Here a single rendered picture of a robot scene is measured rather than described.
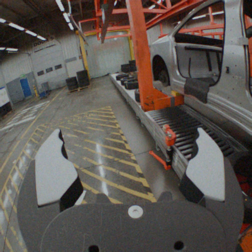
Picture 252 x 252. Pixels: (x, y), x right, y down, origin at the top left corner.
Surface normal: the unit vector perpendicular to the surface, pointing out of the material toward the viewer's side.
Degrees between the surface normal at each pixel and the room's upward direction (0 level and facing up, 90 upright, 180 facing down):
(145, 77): 90
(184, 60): 87
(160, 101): 90
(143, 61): 90
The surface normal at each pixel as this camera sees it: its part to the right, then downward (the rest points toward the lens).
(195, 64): 0.18, 0.42
